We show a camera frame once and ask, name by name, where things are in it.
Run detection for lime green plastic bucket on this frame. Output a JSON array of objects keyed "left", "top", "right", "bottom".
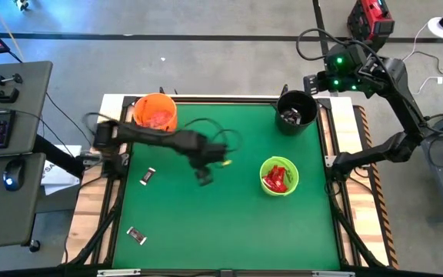
[{"left": 258, "top": 155, "right": 301, "bottom": 198}]

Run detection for yellow cord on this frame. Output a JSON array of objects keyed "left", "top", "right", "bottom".
[{"left": 0, "top": 0, "right": 25, "bottom": 62}]

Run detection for white paper sheet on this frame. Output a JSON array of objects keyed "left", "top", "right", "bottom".
[{"left": 40, "top": 144, "right": 83, "bottom": 196}]

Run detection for black plastic bucket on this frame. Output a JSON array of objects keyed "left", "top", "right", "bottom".
[{"left": 275, "top": 89, "right": 319, "bottom": 136}]

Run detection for black computer mouse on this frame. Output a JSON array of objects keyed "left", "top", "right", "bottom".
[{"left": 2, "top": 159, "right": 26, "bottom": 192}]

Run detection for silver metal plate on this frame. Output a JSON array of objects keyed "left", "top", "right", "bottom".
[
  {"left": 311, "top": 270, "right": 356, "bottom": 277},
  {"left": 96, "top": 268, "right": 142, "bottom": 277}
]

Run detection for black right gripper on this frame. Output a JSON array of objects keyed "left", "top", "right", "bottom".
[{"left": 305, "top": 72, "right": 348, "bottom": 95}]

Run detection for wooden work table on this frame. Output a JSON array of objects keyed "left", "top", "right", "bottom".
[{"left": 62, "top": 93, "right": 394, "bottom": 270}]

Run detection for white floor cable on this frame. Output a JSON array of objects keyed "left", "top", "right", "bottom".
[{"left": 400, "top": 21, "right": 443, "bottom": 95}]

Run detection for yellow black hazard strip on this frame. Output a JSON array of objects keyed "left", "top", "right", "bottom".
[{"left": 354, "top": 105, "right": 399, "bottom": 270}]

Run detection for clear packet red gummies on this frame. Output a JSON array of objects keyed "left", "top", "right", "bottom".
[
  {"left": 142, "top": 111, "right": 165, "bottom": 130},
  {"left": 155, "top": 109, "right": 175, "bottom": 126}
]

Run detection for orange plastic halloween bucket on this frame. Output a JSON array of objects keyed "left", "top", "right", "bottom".
[{"left": 132, "top": 92, "right": 178, "bottom": 133}]

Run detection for red black tool box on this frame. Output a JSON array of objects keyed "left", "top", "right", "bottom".
[{"left": 346, "top": 0, "right": 396, "bottom": 53}]

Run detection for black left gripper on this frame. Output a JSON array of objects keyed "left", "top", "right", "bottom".
[{"left": 185, "top": 132, "right": 230, "bottom": 188}]

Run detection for green table mat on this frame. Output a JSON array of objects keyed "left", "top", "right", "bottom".
[{"left": 112, "top": 102, "right": 341, "bottom": 271}]

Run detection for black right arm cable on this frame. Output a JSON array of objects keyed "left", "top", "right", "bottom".
[{"left": 295, "top": 27, "right": 365, "bottom": 62}]

